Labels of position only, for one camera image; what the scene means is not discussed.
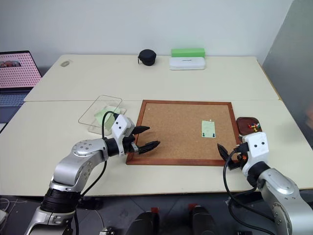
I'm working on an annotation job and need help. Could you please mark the black round zip case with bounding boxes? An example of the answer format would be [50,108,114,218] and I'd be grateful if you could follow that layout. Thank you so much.
[137,49,157,66]

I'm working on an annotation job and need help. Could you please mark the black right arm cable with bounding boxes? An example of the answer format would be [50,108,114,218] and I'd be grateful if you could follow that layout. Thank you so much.
[223,142,277,235]

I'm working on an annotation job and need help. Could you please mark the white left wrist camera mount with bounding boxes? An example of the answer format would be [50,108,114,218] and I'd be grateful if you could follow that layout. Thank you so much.
[111,114,135,157]

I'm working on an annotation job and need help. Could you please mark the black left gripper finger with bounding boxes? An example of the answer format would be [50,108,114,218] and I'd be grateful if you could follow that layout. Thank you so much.
[138,140,161,155]
[133,125,151,135]

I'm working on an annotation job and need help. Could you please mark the pale green paper note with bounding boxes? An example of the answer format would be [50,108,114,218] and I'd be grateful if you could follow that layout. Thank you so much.
[201,119,216,139]

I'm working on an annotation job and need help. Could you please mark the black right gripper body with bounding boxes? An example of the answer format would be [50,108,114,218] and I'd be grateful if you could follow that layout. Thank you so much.
[228,148,249,172]

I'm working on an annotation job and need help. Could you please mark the wood-framed cork board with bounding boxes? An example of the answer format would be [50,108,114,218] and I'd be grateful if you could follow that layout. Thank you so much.
[125,99,242,167]

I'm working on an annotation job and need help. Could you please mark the green rectangular box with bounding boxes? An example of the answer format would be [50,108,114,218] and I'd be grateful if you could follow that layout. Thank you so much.
[171,47,205,59]

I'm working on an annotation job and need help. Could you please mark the dark rounded shape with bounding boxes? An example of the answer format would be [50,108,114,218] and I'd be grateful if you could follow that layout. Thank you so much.
[188,203,217,235]
[132,207,161,235]

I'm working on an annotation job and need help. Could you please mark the grey partition panel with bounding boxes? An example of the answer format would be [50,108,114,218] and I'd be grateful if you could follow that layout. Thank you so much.
[260,0,313,152]

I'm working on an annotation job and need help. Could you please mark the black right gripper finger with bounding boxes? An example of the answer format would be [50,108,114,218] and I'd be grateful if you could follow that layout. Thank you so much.
[217,143,230,162]

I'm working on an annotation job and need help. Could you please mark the brown dish with pushpins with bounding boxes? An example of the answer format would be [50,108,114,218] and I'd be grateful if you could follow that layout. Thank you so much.
[236,117,263,137]

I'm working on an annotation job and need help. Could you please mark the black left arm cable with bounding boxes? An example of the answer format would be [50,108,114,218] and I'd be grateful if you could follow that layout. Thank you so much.
[73,111,120,235]

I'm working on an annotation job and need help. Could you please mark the laptop with pink screen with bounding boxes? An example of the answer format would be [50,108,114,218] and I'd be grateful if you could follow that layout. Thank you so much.
[0,50,43,108]

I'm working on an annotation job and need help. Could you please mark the thin white cables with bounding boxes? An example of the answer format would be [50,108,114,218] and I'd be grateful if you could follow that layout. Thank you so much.
[0,195,28,212]

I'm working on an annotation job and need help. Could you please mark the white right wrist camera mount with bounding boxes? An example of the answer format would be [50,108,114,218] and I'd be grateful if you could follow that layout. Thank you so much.
[242,131,269,176]

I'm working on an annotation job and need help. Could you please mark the clear plastic tray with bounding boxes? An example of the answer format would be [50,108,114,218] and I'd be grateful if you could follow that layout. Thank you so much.
[78,94,128,135]

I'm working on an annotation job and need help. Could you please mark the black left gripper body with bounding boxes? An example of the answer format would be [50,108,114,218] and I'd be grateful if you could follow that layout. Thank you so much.
[121,125,141,155]

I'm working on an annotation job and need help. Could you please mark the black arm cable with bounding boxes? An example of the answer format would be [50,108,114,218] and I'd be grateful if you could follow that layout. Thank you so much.
[223,142,277,235]
[73,111,120,235]

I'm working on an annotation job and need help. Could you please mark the white rectangular case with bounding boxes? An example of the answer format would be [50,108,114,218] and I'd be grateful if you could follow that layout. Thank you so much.
[169,57,207,71]

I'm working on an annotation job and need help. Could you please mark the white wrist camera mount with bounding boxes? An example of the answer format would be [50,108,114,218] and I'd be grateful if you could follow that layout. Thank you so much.
[111,114,135,157]
[242,131,269,176]

